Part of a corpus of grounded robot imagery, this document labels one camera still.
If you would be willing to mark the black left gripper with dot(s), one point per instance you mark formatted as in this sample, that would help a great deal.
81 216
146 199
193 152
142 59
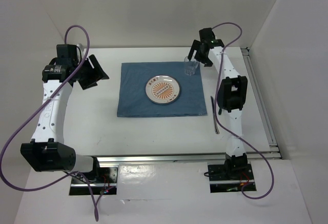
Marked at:
99 74

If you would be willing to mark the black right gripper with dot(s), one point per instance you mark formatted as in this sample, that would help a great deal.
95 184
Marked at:
197 44

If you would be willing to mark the clear plastic cup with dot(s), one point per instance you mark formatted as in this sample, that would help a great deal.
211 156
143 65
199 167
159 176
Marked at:
190 66

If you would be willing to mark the blue cloth placemat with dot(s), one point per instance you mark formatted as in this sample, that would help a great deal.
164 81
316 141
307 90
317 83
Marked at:
133 101

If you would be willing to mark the orange patterned plate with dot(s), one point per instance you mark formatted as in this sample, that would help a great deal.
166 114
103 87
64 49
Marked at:
162 89

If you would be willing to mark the dark handled knife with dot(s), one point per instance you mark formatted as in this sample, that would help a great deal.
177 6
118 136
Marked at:
214 119

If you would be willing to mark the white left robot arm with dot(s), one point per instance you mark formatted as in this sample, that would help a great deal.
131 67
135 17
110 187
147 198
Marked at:
46 152

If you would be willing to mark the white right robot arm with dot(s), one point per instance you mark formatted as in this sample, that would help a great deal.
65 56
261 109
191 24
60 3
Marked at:
230 96

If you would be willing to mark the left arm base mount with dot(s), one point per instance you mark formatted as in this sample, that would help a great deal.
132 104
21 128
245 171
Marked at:
103 180

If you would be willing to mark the aluminium front rail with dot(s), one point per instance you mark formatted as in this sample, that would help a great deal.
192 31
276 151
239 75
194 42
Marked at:
143 159

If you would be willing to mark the aluminium rail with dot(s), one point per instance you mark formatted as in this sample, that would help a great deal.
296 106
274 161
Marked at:
143 159
258 90

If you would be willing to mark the aluminium right side rail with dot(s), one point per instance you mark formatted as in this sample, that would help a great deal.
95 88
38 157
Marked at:
258 90

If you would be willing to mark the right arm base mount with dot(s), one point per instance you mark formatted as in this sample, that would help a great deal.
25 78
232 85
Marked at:
221 181

